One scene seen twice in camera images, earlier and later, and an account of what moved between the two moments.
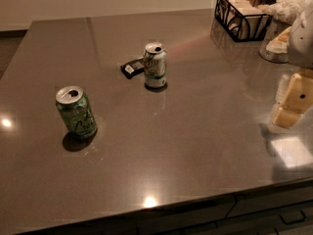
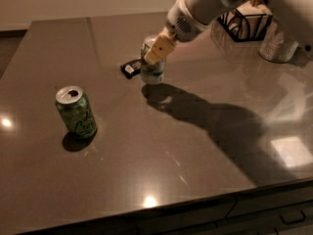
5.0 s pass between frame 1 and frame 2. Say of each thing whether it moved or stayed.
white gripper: moved
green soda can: stayed
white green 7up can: moved
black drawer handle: stayed
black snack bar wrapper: stayed
